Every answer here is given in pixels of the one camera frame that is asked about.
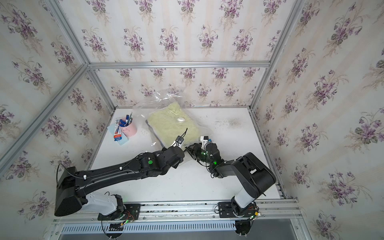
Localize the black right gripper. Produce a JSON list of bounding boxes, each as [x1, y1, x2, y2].
[[185, 143, 215, 167]]

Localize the clear plastic vacuum bag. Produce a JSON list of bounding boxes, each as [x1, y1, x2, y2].
[[133, 90, 212, 162]]

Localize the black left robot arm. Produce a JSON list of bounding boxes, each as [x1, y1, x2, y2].
[[54, 147, 185, 217]]

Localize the light green blanket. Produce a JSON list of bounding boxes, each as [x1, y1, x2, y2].
[[147, 102, 203, 150]]

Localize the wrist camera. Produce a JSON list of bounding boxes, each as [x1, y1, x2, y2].
[[173, 136, 184, 147], [200, 136, 212, 149]]

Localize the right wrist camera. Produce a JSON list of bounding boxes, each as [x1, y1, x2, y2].
[[200, 136, 212, 149]]

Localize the aluminium mounting rail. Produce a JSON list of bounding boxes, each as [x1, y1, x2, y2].
[[50, 197, 304, 224]]

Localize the blue pens in cup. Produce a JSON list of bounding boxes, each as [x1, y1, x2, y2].
[[118, 113, 132, 127]]

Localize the light blue box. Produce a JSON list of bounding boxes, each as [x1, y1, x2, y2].
[[107, 118, 128, 146]]

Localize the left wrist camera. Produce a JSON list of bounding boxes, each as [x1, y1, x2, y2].
[[173, 136, 184, 147]]

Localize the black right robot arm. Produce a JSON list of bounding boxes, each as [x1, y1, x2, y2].
[[186, 142, 277, 216]]

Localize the pink pen cup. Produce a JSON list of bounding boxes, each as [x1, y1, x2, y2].
[[119, 121, 137, 138]]

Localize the aluminium frame crossbar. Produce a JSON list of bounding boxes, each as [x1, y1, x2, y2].
[[88, 61, 270, 69]]

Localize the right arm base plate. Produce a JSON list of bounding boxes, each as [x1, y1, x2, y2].
[[218, 202, 260, 219]]

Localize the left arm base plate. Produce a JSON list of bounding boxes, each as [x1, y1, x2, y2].
[[98, 204, 141, 221]]

